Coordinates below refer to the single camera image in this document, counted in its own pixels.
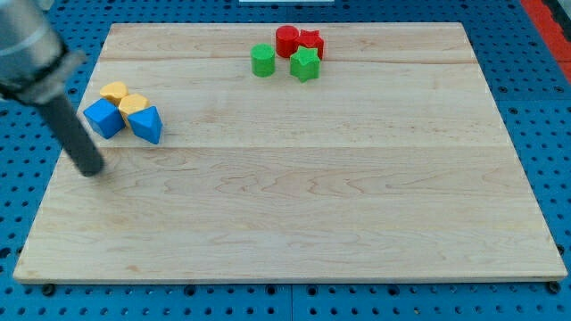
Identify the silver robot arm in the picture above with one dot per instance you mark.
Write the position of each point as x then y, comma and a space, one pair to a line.
35, 62

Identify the green star block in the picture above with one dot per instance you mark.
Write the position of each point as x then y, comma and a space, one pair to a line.
305, 64

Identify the red star block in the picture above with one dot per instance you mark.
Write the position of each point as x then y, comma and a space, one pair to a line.
310, 39

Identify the light wooden board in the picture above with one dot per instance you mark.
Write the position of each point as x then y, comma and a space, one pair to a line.
393, 166

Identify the green cylinder block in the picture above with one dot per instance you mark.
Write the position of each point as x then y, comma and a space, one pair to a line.
263, 60

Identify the red cylinder block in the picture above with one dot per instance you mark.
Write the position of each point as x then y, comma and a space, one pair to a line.
286, 36

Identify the blue triangle block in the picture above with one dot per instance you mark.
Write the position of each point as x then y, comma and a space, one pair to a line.
146, 124

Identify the yellow hexagon block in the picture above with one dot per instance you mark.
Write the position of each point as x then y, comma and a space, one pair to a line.
130, 104

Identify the yellow heart block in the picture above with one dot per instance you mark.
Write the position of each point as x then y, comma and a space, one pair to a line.
114, 92

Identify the blue cube block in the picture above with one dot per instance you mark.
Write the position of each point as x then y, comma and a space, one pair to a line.
104, 118

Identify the black cylindrical pointer rod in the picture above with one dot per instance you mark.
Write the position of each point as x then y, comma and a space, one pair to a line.
59, 115

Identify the red strip at corner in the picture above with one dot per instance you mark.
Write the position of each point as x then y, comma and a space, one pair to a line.
547, 17

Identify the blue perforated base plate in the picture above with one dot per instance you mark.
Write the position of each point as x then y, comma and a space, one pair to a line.
530, 89

